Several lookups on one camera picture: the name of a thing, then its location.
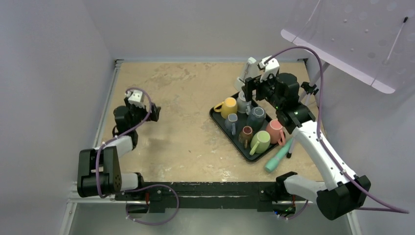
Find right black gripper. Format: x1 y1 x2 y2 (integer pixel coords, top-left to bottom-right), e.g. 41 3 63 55
241 72 282 110

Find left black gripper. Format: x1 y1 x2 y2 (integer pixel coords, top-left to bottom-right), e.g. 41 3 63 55
123 97 159 131

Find brown mug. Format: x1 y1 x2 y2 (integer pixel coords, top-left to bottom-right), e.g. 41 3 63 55
238 126 253 149

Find light green mug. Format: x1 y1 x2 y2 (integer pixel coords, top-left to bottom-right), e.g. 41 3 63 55
250 130 271 156

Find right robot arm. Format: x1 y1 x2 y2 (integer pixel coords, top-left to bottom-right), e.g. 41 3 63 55
242 73 371 220

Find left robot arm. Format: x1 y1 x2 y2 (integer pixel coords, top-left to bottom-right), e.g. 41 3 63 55
77 101 161 200

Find light grey mug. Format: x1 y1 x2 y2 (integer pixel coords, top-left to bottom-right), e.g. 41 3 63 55
236 91 252 115

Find yellow mug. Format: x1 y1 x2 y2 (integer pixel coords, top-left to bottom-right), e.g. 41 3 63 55
213 97 237 119

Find dark teal mug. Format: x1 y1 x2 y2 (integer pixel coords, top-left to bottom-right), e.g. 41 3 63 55
246 107 266 133

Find blue grey mug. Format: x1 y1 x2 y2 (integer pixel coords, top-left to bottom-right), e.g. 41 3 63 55
225 113 238 136

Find pink mug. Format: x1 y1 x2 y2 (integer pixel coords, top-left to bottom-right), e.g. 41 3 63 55
266 119 286 146

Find white metronome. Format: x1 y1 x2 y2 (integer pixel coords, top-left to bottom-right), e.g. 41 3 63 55
234 57 260 92

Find tripod stand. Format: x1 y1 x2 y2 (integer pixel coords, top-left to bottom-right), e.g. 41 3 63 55
286 62 330 158

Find teal bottle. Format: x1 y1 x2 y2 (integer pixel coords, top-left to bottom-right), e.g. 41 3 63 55
264 138 293 173

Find white perforated board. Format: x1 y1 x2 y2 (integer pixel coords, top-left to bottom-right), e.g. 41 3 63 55
281 0 415 94

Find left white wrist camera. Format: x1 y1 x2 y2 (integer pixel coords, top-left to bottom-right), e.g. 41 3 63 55
124 90 145 109

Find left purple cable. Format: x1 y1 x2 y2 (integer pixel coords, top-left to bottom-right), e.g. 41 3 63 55
96 87 153 198

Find purple cable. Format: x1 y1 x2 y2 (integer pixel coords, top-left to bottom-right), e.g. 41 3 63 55
263 46 410 215
96 87 153 198

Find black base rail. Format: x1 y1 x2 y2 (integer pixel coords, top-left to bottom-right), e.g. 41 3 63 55
115 182 305 217

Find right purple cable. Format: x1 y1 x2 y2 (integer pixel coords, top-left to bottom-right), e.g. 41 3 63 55
263 46 410 215

